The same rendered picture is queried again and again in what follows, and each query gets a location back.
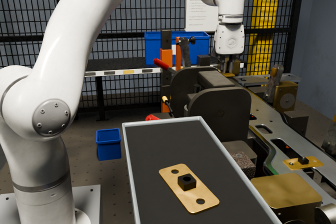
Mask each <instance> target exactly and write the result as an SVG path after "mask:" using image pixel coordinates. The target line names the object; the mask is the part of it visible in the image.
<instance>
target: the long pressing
mask: <svg viewBox="0 0 336 224"><path fill-rule="evenodd" d="M227 79H229V80H230V81H231V82H233V83H234V84H235V87H241V88H243V89H245V90H246V91H247V92H249V94H250V96H251V108H250V115H252V116H253V117H254V118H255V119H256V120H249V126H248V134H249V135H250V136H251V137H252V138H253V139H254V140H255V141H256V142H257V143H258V144H259V145H260V146H261V147H262V148H263V149H264V150H265V151H266V152H267V154H268V156H267V157H266V159H265V160H264V162H263V171H264V173H265V174H266V175H267V176H273V175H280V174H287V173H295V174H298V175H300V176H301V177H302V178H303V179H304V180H305V181H306V182H307V183H308V184H309V185H310V186H311V187H312V188H313V189H314V190H315V191H316V192H317V193H319V194H320V195H321V197H322V203H323V204H321V206H324V205H327V204H330V203H332V204H335V205H336V199H334V198H332V197H331V196H330V195H329V194H328V193H327V192H326V191H324V190H323V189H322V188H321V187H320V186H319V185H318V184H317V183H316V182H315V181H314V180H313V179H311V178H310V177H309V176H308V175H307V174H306V173H305V172H304V171H303V170H307V169H313V170H315V171H317V172H318V173H319V174H320V175H321V176H322V177H323V178H325V179H326V180H327V181H328V182H329V183H330V184H332V185H333V186H334V187H335V188H336V159H334V158H333V157H332V156H330V155H329V154H328V153H326V152H325V151H324V150H322V149H321V148H320V147H318V146H317V145H316V144H314V143H313V142H311V141H310V140H309V139H307V138H306V137H305V136H303V135H302V134H301V133H299V132H298V131H297V130H295V129H294V128H293V127H291V126H290V125H289V124H288V123H287V120H286V118H285V116H284V115H283V114H282V113H281V112H279V111H278V110H277V109H275V108H274V107H272V106H271V105H270V104H268V103H267V102H265V101H264V100H263V99H261V98H260V97H258V96H257V95H256V94H254V93H253V92H251V91H250V90H248V89H247V88H246V87H244V86H243V85H241V84H240V83H239V82H237V81H236V80H234V79H232V78H227ZM270 121H272V122H270ZM256 126H264V127H266V128H267V129H268V130H269V131H270V132H272V133H270V134H264V133H262V132H260V131H259V130H258V129H257V128H256ZM271 140H280V141H282V142H283V143H284V144H285V145H287V146H288V147H289V148H290V149H291V150H292V151H293V152H295V153H296V154H297V155H298V156H299V157H310V156H313V157H316V158H317V159H318V160H319V161H321V162H322V163H323V166H319V167H312V168H305V169H298V170H291V169H289V168H288V167H287V166H286V165H285V164H284V163H283V160H288V159H290V158H289V157H288V156H286V155H285V154H284V153H283V152H282V151H281V150H280V149H279V148H278V147H277V146H276V145H275V144H273V143H272V142H271Z"/></svg>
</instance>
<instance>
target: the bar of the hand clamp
mask: <svg viewBox="0 0 336 224"><path fill-rule="evenodd" d="M189 43H191V44H192V45H194V44H195V43H196V40H195V37H194V36H191V38H190V39H188V38H186V37H180V38H179V40H178V42H176V45H179V46H180V51H181V58H182V65H183V68H186V67H191V59H190V51H189Z"/></svg>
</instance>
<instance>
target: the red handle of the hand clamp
mask: <svg viewBox="0 0 336 224"><path fill-rule="evenodd" d="M153 64H155V65H157V66H158V67H160V68H162V69H163V70H165V71H166V70H167V71H169V72H171V73H172V74H175V73H176V72H177V71H176V70H174V69H173V68H171V67H169V65H168V64H166V63H164V62H163V61H161V60H159V59H158V58H156V59H155V58H154V60H153Z"/></svg>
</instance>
